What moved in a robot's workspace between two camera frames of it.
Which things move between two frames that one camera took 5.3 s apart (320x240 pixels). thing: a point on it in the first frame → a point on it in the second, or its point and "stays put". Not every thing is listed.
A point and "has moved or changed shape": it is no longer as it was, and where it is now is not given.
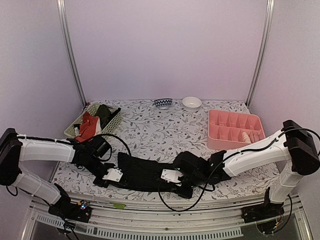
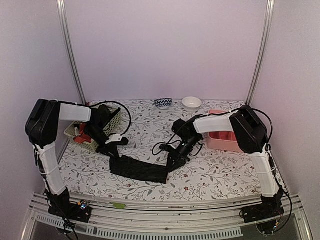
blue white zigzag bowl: (163, 103) stays put
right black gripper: (186, 194) → (180, 160)
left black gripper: (102, 184) → (109, 147)
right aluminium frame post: (270, 9) stays put
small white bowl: (191, 104) stays put
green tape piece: (119, 205) stays put
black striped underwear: (143, 174) has moved or changed shape
